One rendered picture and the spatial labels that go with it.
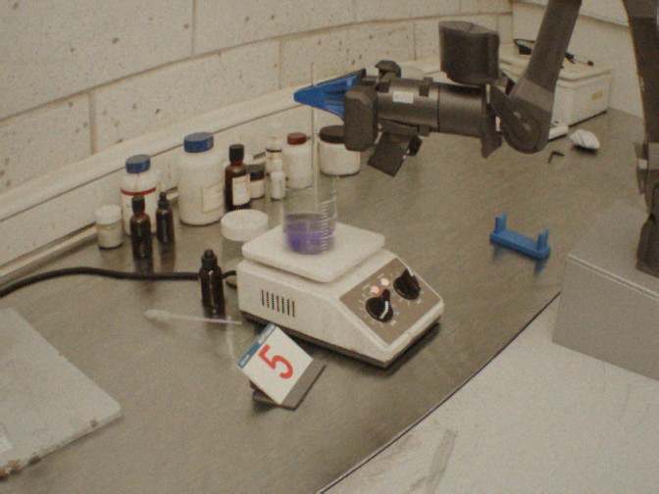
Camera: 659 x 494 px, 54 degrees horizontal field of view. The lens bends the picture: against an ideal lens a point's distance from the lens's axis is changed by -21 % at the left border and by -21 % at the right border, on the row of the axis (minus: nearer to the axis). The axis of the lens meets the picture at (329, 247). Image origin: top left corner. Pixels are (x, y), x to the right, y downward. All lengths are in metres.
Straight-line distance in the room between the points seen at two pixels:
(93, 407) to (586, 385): 0.54
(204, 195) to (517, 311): 0.49
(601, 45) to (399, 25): 0.70
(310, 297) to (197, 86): 0.58
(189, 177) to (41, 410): 0.52
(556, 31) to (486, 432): 0.41
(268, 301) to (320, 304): 0.07
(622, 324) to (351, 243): 0.35
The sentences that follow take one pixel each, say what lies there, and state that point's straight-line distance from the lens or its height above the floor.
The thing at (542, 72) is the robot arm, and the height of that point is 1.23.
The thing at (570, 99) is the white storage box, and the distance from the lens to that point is 1.81.
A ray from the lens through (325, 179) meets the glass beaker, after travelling 0.88.
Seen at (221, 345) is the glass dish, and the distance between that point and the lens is 0.85.
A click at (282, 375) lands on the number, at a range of 0.80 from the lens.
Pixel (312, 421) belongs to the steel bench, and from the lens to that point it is 0.76.
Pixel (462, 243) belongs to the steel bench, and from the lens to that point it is 1.12.
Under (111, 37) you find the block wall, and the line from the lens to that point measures 1.19.
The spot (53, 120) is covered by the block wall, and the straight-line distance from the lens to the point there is 1.15.
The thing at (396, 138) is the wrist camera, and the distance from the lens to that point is 0.81.
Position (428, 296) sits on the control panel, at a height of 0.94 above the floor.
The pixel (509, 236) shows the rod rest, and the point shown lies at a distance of 1.13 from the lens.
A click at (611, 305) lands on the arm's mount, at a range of 0.84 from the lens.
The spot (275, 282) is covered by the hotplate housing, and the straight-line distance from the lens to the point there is 0.87.
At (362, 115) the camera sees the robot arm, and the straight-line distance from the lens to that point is 0.73.
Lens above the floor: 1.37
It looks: 25 degrees down
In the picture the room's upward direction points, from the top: straight up
